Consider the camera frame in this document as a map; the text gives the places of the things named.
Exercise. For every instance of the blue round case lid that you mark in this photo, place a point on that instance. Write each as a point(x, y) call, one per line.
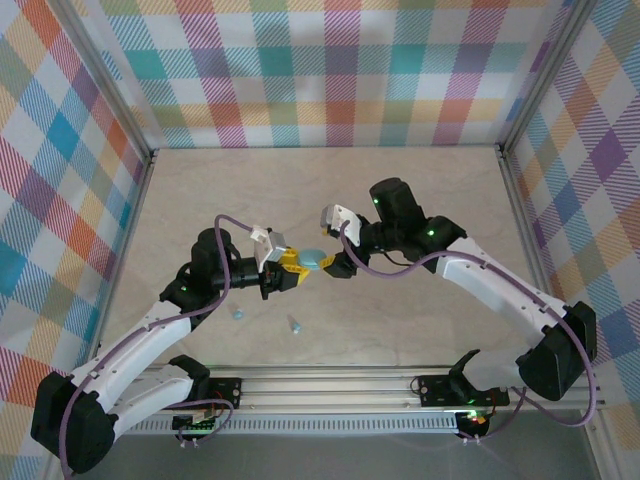
point(312, 256)

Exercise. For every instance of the small blue earbud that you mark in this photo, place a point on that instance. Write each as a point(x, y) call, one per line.
point(238, 314)
point(297, 328)

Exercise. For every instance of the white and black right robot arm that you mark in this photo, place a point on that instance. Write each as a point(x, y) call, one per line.
point(490, 280)

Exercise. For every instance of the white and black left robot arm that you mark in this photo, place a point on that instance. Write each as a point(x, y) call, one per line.
point(145, 345)

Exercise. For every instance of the small circuit board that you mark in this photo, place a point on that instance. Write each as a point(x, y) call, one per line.
point(195, 425)
point(472, 417)

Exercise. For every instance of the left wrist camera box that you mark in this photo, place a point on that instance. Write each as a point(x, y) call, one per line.
point(270, 247)

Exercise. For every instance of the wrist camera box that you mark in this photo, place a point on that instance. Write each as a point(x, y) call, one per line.
point(270, 247)
point(342, 217)

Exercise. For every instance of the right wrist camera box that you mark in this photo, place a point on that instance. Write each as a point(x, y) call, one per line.
point(342, 217)

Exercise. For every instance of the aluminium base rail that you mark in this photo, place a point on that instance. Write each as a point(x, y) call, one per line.
point(325, 390)

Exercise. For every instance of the aluminium side rail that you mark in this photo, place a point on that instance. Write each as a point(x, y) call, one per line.
point(522, 225)

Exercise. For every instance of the aluminium frame post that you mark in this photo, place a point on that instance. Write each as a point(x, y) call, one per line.
point(101, 75)
point(542, 75)

